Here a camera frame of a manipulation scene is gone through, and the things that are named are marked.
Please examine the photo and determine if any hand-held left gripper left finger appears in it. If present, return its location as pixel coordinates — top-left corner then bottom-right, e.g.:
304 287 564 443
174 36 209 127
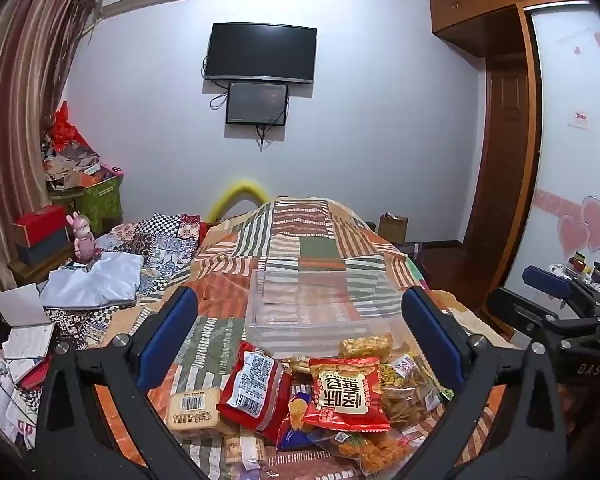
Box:
32 286 206 480

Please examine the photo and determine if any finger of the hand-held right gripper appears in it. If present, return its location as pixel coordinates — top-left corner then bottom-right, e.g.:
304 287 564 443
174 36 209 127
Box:
486 287 600 346
523 265 600 321

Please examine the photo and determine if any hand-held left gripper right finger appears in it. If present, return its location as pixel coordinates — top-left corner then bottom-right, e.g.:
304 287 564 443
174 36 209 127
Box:
385 287 568 480

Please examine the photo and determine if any clear green-edged chips packet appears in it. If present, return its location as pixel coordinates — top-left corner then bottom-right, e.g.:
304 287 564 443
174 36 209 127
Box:
379 354 448 423

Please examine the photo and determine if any beige cake packet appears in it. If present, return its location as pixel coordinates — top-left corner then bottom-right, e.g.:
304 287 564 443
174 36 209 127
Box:
164 385 223 436

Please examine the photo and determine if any red packet with white label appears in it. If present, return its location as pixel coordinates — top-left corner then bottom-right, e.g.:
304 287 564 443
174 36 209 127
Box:
216 341 294 432

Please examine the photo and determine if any clear plastic storage bin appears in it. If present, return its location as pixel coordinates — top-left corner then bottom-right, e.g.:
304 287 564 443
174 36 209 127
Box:
244 269 412 361

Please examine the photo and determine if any clear packet of shredded snack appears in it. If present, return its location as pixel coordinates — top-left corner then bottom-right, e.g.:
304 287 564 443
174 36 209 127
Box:
320 425 413 476

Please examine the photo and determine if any clear packet of orange crackers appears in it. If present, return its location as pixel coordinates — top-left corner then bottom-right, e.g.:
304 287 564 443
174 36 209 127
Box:
339 334 394 362

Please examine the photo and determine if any white cloth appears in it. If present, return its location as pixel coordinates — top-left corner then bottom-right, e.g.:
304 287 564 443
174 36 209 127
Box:
39 251 145 311

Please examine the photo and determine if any checkered patchwork cloth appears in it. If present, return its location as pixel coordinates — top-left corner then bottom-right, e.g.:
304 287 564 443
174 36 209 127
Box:
50 212 207 351

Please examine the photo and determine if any red snack packet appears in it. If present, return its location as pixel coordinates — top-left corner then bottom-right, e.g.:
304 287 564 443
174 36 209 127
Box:
302 356 392 432

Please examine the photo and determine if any small cardboard box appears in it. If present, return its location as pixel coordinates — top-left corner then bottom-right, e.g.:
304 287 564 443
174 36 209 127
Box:
378 213 410 244

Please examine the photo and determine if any white sliding door with hearts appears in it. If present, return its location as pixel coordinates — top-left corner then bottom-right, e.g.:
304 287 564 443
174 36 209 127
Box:
502 6 600 306

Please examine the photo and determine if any pink rabbit figure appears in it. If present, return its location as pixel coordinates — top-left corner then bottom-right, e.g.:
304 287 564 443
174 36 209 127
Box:
66 212 102 264

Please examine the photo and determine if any wooden door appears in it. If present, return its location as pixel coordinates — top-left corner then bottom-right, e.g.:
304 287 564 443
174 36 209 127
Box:
461 52 538 253

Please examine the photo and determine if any tan snack packet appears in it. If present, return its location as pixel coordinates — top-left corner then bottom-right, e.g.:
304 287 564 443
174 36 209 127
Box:
223 434 267 472

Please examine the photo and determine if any striped patchwork blanket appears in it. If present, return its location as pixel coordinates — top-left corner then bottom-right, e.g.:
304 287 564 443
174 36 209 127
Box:
92 197 511 480

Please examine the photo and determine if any open white notebook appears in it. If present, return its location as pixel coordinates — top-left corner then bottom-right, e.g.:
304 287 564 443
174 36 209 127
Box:
0 282 57 361

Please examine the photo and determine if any blue chips packet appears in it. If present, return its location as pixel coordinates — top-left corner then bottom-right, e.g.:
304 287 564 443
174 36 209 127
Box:
276 389 328 453

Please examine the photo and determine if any dark grey box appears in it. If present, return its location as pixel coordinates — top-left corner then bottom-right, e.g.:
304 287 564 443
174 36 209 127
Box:
16 232 77 267

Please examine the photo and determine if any green patterned box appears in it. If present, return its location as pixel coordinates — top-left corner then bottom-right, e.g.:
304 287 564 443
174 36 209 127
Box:
74 175 124 235

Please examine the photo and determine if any yellow foam tube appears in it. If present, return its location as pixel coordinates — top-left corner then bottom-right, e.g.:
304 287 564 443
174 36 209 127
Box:
206 180 274 224

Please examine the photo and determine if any paper notice on door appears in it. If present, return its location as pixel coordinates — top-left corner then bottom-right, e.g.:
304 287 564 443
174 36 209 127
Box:
562 109 594 132

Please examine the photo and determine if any red box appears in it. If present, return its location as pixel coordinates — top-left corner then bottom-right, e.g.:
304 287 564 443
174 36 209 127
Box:
12 204 72 249

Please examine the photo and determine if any red plastic bag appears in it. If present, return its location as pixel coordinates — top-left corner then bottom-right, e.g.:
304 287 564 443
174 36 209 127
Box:
46 101 92 150

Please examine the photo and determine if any small black monitor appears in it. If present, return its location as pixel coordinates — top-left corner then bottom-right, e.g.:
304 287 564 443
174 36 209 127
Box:
225 81 290 126

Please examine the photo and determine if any striped curtain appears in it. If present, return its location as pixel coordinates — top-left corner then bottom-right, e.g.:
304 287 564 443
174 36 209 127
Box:
0 0 102 291

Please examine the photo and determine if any wooden wardrobe cabinet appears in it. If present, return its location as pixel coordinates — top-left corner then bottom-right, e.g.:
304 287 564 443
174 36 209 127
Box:
428 0 586 63

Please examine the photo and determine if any black wall television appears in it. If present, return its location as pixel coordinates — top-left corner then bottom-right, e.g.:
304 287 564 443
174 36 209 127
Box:
203 22 317 85

